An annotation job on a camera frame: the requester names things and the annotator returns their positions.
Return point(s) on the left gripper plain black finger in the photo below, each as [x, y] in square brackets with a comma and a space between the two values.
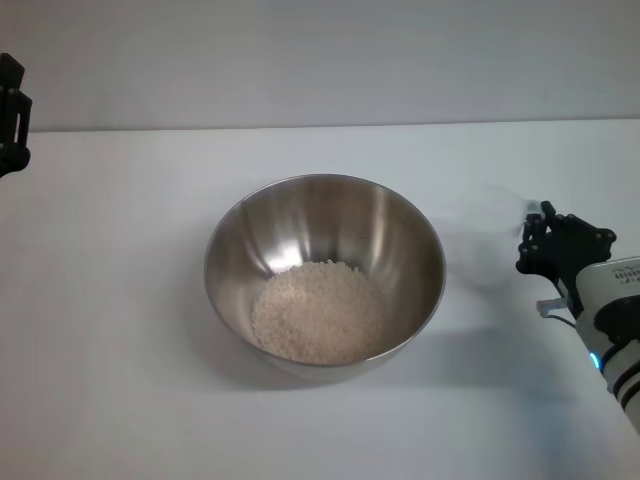
[9, 70]

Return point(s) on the white uncooked rice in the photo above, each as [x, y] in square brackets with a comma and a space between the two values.
[320, 315]

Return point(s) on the left gripper slotted black finger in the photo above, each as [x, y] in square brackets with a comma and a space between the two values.
[11, 135]

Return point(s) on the stainless steel mixing bowl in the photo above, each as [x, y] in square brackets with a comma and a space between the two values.
[320, 220]

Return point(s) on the clear plastic measuring cup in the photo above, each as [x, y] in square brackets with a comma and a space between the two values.
[490, 240]

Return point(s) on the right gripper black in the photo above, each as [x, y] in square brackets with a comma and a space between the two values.
[582, 247]

